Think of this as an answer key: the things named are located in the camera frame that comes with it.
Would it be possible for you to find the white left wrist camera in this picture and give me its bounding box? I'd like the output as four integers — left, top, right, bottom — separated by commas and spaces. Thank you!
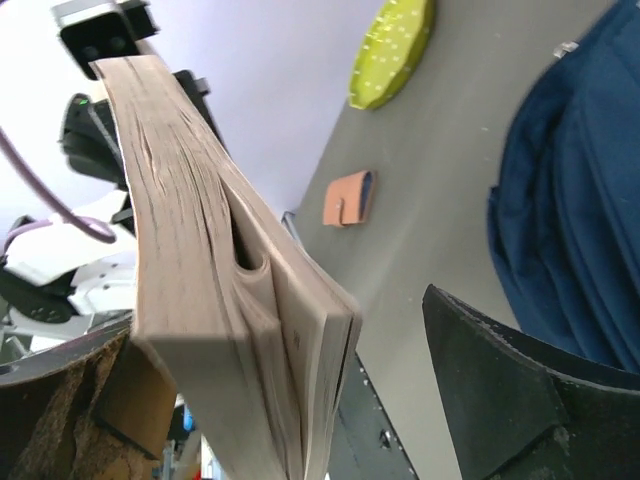
51, 0, 159, 80

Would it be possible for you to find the orange treehouse children's book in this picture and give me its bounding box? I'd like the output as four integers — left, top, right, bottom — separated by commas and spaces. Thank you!
92, 55, 362, 479

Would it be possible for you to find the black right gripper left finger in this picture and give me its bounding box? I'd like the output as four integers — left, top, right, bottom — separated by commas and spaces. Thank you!
1, 321, 176, 479

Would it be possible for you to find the green polka dot plate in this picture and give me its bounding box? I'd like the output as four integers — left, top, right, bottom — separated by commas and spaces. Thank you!
348, 0, 436, 110

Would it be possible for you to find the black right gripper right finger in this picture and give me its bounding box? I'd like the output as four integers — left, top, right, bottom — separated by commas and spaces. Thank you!
422, 285, 639, 479

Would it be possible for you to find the tan leather card wallet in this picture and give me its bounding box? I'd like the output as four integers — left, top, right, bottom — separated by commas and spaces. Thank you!
323, 170, 377, 227

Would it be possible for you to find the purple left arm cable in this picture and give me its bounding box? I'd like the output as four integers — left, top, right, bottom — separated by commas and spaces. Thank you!
0, 124, 117, 245

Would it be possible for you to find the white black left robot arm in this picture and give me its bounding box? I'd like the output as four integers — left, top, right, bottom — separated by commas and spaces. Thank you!
1, 94, 134, 338

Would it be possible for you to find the navy blue student backpack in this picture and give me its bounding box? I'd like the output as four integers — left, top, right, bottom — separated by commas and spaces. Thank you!
487, 1, 639, 373

